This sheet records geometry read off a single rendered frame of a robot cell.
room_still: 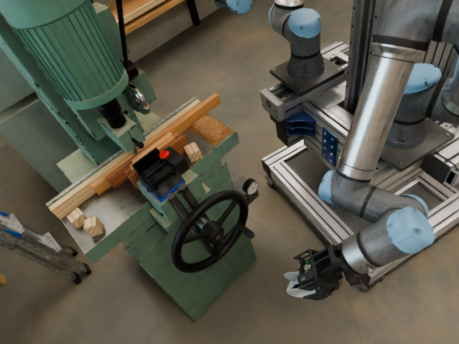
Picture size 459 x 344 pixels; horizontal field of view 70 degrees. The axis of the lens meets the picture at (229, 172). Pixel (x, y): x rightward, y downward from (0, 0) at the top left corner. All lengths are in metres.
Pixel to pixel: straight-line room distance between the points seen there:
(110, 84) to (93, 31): 0.13
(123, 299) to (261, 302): 0.74
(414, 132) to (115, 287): 1.64
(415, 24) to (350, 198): 0.34
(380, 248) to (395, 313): 1.12
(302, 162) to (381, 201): 1.19
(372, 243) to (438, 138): 0.63
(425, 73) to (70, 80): 0.91
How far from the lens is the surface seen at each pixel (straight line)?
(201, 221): 1.01
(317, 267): 0.73
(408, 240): 0.65
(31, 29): 0.84
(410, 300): 1.81
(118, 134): 1.01
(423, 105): 1.06
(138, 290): 1.97
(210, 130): 1.11
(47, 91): 1.14
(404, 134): 1.15
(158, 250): 1.20
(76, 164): 1.46
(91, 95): 0.89
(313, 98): 1.48
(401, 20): 0.69
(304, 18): 1.37
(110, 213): 1.06
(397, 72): 0.70
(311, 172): 1.86
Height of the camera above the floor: 1.66
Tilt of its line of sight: 49 degrees down
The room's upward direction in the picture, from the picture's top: 17 degrees counter-clockwise
